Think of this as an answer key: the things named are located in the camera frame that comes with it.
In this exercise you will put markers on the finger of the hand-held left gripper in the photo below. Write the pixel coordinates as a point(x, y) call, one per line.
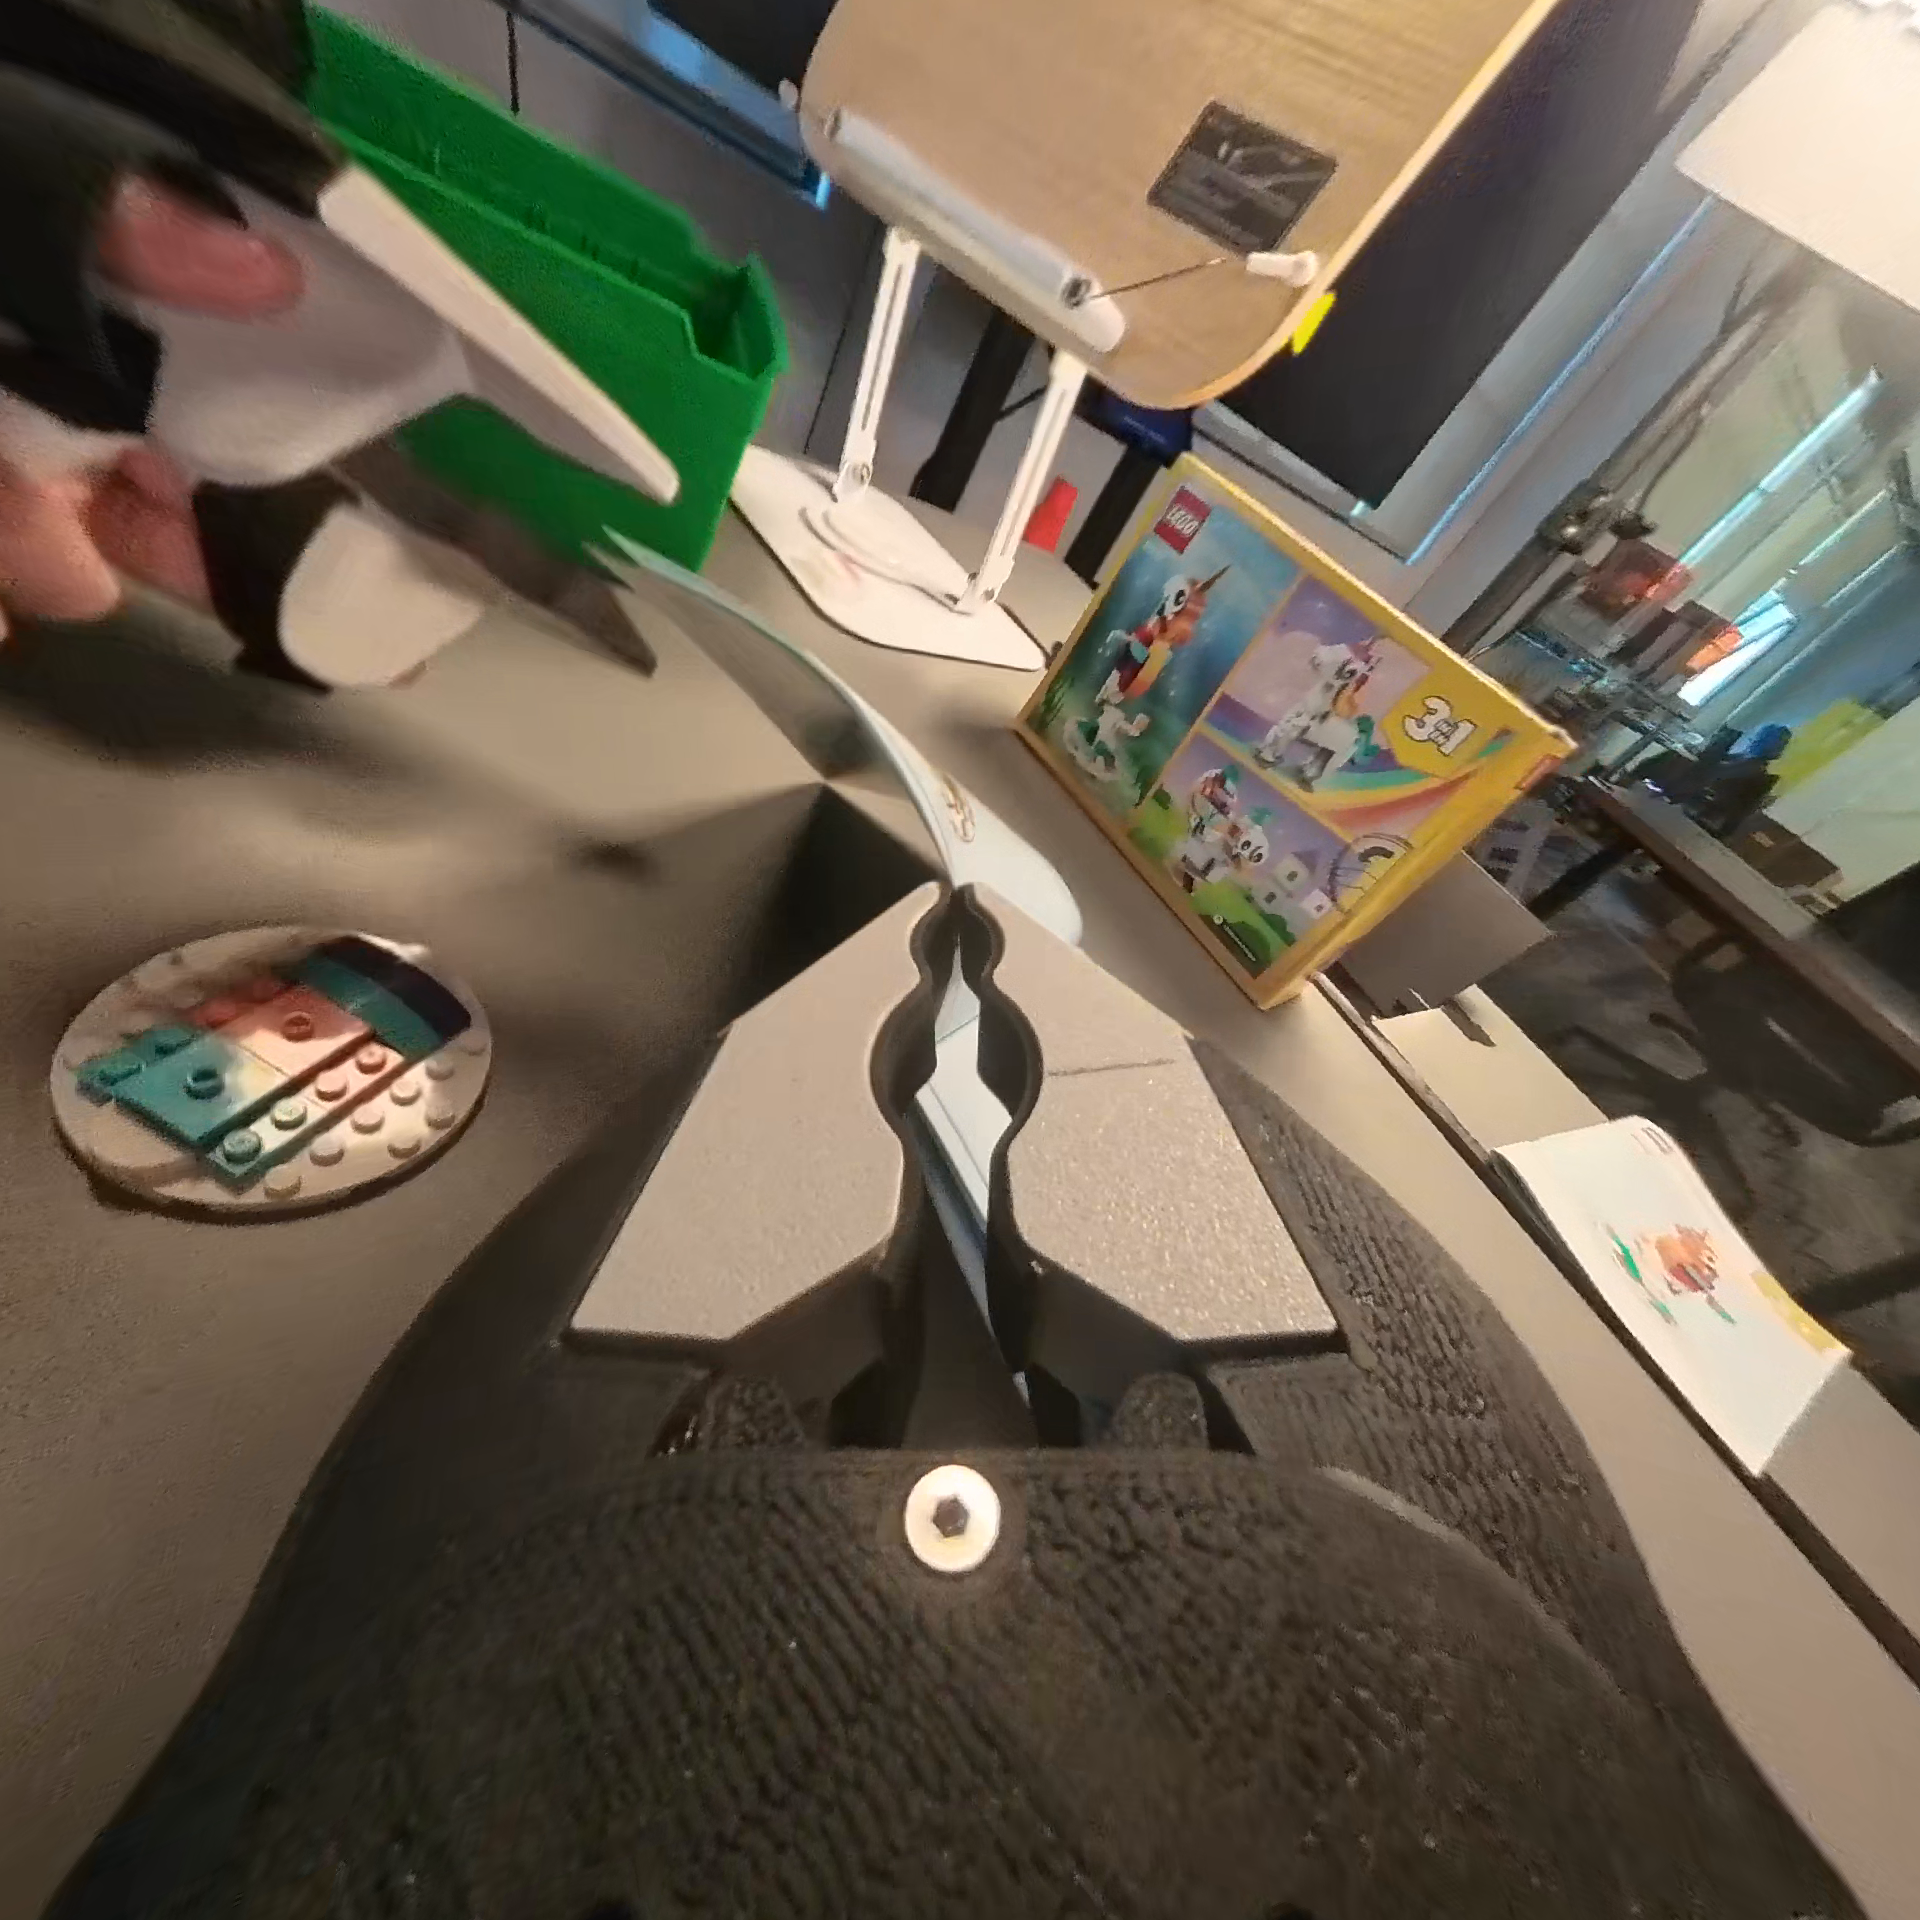
point(493, 340)
point(493, 556)

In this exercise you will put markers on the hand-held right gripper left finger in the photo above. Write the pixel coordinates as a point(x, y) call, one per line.
point(749, 1171)

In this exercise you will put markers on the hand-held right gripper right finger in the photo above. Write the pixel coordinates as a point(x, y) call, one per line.
point(1154, 1185)

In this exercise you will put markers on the light blue instruction booklet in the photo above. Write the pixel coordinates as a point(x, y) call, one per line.
point(1004, 870)

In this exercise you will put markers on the yellow lego box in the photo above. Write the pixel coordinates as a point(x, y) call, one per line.
point(1276, 721)

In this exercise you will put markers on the round lego plate with bricks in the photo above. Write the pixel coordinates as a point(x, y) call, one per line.
point(271, 1074)

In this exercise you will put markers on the person's left hand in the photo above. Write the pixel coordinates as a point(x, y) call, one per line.
point(194, 265)

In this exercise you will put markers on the green plastic bin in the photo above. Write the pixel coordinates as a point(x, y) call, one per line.
point(600, 255)

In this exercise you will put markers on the grey cardboard piece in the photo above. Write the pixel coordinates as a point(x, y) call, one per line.
point(1447, 932)

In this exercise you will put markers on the tan paper sheet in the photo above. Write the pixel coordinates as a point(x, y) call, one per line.
point(1681, 1291)

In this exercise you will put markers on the small red object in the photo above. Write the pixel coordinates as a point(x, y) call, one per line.
point(1059, 522)

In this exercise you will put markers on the wooden board on white stand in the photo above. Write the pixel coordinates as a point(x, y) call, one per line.
point(1049, 121)

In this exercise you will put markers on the background desk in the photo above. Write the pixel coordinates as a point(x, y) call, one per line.
point(1770, 885)

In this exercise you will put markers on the metal shelf rack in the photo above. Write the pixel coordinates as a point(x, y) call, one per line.
point(1620, 601)

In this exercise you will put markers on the large black monitor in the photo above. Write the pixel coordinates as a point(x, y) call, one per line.
point(1499, 301)

